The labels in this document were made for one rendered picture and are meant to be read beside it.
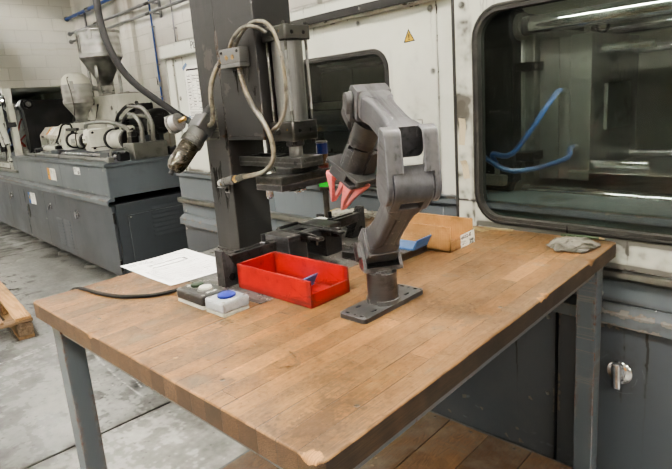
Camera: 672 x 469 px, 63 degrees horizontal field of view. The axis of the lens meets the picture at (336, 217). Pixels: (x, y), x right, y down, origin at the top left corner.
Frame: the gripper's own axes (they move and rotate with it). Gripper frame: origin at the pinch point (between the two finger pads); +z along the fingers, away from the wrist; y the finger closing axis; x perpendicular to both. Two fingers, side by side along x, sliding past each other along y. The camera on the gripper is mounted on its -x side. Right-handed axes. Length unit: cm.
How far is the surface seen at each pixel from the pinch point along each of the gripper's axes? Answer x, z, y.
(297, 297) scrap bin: 13.1, 16.7, -7.8
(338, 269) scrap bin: 1.5, 13.3, -7.3
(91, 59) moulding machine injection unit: -150, 175, 452
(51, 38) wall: -279, 337, 887
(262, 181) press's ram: -1.8, 12.3, 26.5
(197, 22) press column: -5, -11, 71
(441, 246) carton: -35.5, 15.1, -11.3
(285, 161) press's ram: -8.4, 7.5, 26.9
